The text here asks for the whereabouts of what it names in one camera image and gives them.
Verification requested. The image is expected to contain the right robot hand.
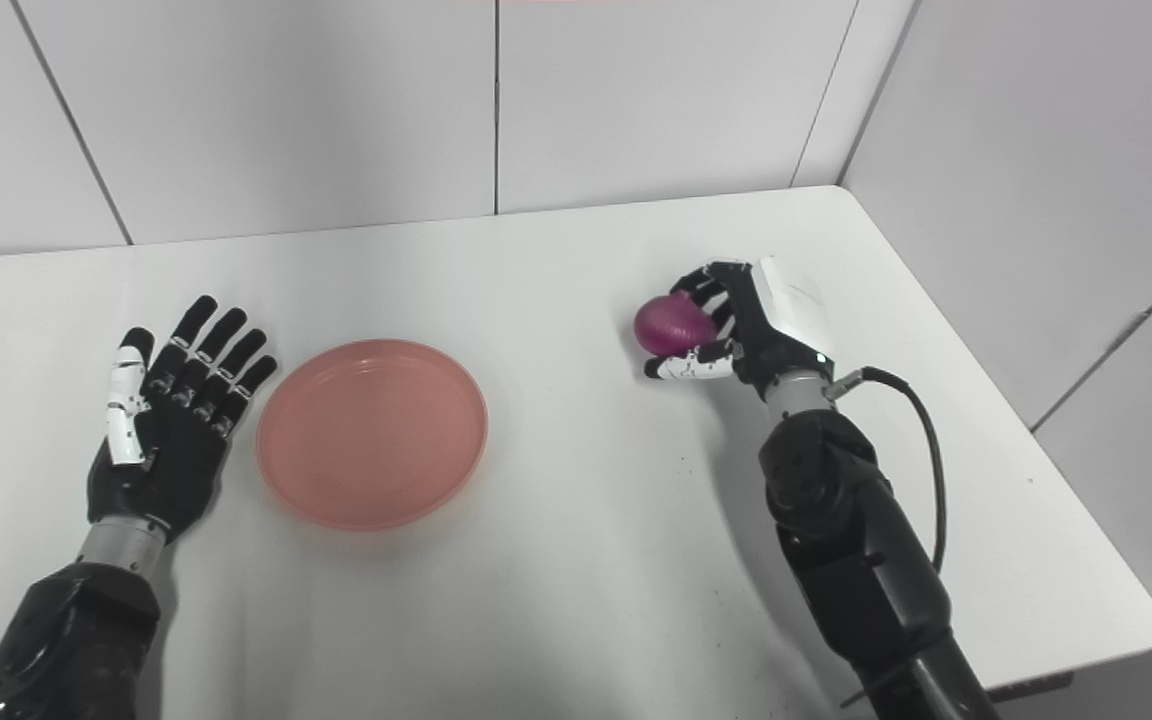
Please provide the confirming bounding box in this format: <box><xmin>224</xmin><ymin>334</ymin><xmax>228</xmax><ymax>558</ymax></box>
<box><xmin>644</xmin><ymin>256</ymin><xmax>835</xmax><ymax>403</ymax></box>

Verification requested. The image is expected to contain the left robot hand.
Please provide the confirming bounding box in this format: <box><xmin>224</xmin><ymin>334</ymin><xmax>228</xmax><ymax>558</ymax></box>
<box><xmin>86</xmin><ymin>294</ymin><xmax>279</xmax><ymax>546</ymax></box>

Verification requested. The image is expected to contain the purple red onion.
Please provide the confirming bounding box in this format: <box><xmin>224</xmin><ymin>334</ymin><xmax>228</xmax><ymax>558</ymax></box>
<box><xmin>634</xmin><ymin>293</ymin><xmax>717</xmax><ymax>356</ymax></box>

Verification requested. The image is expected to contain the pink round plate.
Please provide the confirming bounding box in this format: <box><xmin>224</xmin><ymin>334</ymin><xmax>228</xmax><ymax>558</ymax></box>
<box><xmin>256</xmin><ymin>338</ymin><xmax>490</xmax><ymax>532</ymax></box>

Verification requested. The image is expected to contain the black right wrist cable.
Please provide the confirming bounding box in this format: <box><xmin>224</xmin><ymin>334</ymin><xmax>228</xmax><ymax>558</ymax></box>
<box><xmin>826</xmin><ymin>366</ymin><xmax>949</xmax><ymax>576</ymax></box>

